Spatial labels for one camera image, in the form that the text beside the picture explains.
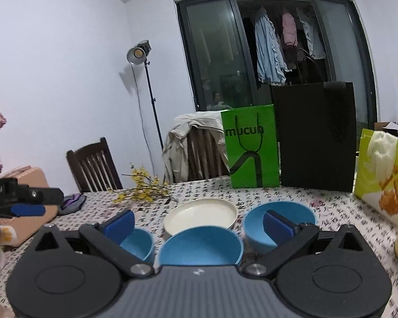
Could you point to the blue bowl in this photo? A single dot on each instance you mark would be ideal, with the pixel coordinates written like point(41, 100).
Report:
point(139, 245)
point(200, 246)
point(255, 228)

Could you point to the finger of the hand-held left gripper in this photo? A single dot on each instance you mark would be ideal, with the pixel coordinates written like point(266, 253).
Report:
point(43, 195)
point(28, 211)

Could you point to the black framed glass door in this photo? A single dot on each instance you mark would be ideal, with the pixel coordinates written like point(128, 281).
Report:
point(212, 56)

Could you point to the black paper bag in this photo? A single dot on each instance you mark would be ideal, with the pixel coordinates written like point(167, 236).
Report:
point(315, 139)

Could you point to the brown cardboard box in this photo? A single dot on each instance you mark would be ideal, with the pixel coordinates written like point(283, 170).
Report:
point(389, 128)

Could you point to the green paper bag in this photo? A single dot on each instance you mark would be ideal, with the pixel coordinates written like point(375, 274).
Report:
point(248, 159)

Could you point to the yellow-green printed bag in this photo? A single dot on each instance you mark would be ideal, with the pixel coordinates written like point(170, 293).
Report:
point(364, 179)

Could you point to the calligraphy printed tablecloth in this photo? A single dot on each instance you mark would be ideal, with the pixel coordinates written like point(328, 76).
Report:
point(335, 212)

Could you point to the cream plate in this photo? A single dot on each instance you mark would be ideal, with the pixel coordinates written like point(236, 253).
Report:
point(232, 228)
point(199, 215)

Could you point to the beige jacket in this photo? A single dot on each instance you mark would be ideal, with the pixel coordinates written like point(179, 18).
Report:
point(175, 145)

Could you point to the hanging pale blue shirt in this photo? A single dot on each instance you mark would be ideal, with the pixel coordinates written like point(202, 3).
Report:
point(311, 36)

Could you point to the hanging pink garment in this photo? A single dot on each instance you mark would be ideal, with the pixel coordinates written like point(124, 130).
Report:
point(289, 29)

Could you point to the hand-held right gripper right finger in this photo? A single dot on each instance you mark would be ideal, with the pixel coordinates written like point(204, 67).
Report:
point(278, 227)

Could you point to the wooden chair with jacket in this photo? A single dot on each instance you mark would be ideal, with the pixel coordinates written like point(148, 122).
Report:
point(205, 155)

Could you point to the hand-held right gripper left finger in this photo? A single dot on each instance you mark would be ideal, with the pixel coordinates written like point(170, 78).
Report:
point(121, 227)

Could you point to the studio light on stand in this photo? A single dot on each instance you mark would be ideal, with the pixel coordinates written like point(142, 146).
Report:
point(137, 54)

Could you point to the dark wooden chair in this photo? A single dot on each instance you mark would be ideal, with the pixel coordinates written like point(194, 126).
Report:
point(93, 169)

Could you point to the yellow flower branch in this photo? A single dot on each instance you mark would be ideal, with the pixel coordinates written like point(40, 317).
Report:
point(142, 188)

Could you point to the pink hard case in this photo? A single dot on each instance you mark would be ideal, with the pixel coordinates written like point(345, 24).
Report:
point(30, 179)

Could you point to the grey purple cloth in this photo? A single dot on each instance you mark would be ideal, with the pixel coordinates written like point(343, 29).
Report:
point(71, 203)

